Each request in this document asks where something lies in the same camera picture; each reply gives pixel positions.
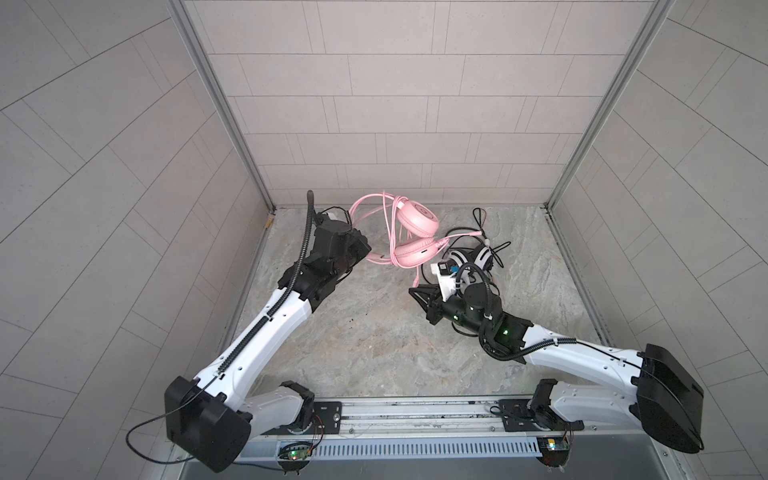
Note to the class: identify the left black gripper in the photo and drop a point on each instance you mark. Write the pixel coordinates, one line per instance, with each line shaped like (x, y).
(350, 237)

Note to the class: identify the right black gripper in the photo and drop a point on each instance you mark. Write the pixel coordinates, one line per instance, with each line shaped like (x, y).
(433, 303)

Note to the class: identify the pink cat-ear headphones with cable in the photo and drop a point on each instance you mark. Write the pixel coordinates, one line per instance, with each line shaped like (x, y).
(411, 228)

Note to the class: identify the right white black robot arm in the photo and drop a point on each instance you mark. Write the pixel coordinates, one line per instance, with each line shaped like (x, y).
(649, 389)

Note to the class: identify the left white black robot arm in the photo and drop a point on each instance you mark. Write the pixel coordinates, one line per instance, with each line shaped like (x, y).
(212, 416)

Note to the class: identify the white ventilation grille strip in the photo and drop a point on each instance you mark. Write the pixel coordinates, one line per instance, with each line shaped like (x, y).
(425, 448)

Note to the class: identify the right circuit board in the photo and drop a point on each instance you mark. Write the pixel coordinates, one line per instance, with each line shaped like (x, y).
(555, 451)

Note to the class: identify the left green circuit board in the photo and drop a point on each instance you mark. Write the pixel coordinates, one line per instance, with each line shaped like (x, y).
(295, 456)

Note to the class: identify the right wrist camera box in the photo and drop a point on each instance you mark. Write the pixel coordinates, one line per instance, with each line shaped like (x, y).
(446, 273)

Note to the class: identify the white black headphones with cable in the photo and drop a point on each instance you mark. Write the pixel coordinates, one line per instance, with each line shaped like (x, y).
(471, 244)

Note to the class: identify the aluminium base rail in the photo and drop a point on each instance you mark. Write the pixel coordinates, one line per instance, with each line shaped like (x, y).
(420, 414)

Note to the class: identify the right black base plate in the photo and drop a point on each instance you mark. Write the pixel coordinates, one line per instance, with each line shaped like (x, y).
(518, 416)

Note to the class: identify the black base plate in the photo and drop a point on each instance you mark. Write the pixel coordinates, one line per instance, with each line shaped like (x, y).
(329, 413)
(518, 416)

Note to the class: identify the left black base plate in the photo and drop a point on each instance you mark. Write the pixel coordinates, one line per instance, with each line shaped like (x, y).
(329, 413)

